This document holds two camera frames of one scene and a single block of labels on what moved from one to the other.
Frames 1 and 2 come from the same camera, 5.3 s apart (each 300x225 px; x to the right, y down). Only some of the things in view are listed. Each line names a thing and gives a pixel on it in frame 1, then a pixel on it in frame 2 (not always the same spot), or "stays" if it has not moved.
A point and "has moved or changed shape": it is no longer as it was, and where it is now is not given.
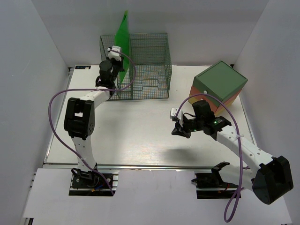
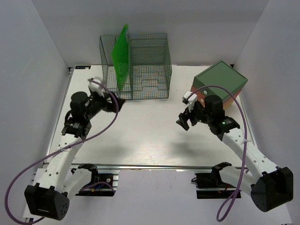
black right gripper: x=178 y=131 → x=183 y=117
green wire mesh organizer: x=149 y=72 stays
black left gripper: x=118 y=62 → x=109 y=107
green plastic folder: x=122 y=41 has moved or changed shape
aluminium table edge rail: x=150 y=165 stays
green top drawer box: x=221 y=80 stays
